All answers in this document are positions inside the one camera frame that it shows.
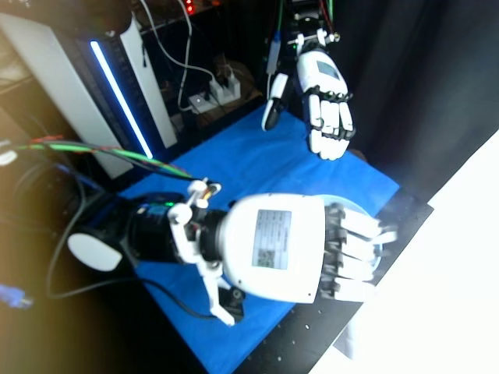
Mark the light blue bowl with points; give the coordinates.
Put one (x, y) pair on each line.
(352, 203)

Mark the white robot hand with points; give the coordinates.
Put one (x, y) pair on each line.
(241, 241)
(316, 70)

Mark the white tower with blue light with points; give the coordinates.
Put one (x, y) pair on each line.
(39, 70)

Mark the dark curtain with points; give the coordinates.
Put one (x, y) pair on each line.
(409, 58)

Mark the blue table cloth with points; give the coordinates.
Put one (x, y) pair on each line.
(253, 163)

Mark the blue plug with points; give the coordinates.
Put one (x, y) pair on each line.
(13, 296)

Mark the white power strip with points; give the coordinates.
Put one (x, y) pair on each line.
(226, 91)

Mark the white power adapter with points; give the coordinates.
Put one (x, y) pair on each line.
(200, 102)

